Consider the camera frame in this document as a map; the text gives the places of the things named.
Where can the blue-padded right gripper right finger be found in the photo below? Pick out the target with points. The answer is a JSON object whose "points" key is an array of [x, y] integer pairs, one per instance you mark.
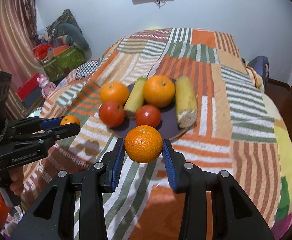
{"points": [[234, 215]]}

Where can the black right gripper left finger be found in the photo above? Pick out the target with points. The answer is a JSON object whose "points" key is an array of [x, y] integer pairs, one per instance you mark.
{"points": [[52, 214]]}

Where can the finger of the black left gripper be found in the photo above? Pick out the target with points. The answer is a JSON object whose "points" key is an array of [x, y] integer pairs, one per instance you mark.
{"points": [[33, 124], [47, 138]]}

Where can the small tangerine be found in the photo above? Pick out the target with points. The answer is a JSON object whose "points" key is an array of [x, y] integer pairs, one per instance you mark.
{"points": [[143, 144], [69, 119]]}

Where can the large red tomato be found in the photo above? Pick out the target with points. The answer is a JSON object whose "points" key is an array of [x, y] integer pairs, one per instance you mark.
{"points": [[111, 113]]}

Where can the banana piece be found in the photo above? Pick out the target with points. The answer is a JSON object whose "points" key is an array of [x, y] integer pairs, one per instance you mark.
{"points": [[136, 99], [186, 102]]}

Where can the large orange with sticker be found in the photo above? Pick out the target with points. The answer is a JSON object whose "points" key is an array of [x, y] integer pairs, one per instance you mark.
{"points": [[114, 91]]}

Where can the person's left hand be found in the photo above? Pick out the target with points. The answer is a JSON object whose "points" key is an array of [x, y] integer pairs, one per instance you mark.
{"points": [[17, 177]]}

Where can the red box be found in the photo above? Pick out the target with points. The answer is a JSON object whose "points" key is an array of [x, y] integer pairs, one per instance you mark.
{"points": [[30, 92]]}

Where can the pink toy figure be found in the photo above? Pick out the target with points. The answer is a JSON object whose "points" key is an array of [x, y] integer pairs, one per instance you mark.
{"points": [[46, 85]]}

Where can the dark purple round plate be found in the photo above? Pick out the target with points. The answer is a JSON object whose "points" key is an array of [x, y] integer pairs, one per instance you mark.
{"points": [[168, 127]]}

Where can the green storage box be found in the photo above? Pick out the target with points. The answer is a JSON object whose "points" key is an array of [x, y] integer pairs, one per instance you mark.
{"points": [[61, 65]]}

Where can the orange on plate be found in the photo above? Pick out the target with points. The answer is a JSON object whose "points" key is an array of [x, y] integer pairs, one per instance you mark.
{"points": [[159, 91]]}

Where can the striped brown curtain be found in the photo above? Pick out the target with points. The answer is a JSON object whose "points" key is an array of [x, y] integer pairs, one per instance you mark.
{"points": [[18, 37]]}

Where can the grey plush toy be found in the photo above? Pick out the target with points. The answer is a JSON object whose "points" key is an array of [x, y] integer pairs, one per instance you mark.
{"points": [[72, 35]]}

